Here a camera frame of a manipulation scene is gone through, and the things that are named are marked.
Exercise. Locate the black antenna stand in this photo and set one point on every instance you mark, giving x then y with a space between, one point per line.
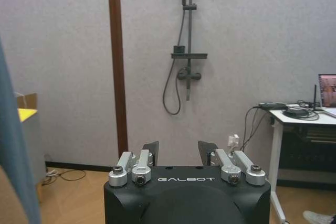
316 98

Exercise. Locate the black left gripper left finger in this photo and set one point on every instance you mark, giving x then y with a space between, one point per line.
143 163

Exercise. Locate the open laptop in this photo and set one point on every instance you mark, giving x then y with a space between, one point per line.
328 93

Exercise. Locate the black power adapter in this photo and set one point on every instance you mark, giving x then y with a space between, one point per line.
296 111

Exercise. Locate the white wall plug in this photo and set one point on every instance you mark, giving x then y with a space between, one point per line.
233 141

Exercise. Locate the black power strip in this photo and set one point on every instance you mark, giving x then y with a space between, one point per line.
273 105

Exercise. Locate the dark grey shower set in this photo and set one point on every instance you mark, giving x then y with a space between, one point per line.
186 43

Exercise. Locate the white desk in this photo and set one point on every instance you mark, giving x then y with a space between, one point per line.
294 140

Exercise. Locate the yellow sheet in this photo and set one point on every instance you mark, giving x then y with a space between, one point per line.
25 114

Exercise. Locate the open cardboard box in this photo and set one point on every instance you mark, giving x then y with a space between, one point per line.
26 100

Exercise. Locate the grey shoe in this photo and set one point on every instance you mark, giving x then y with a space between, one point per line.
319 215

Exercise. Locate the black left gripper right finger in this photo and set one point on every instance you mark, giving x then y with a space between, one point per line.
231 165

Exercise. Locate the black under-desk cabinet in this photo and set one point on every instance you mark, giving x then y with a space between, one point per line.
307 153

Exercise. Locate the brown wooden clothes rack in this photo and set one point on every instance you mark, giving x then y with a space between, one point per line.
115 58

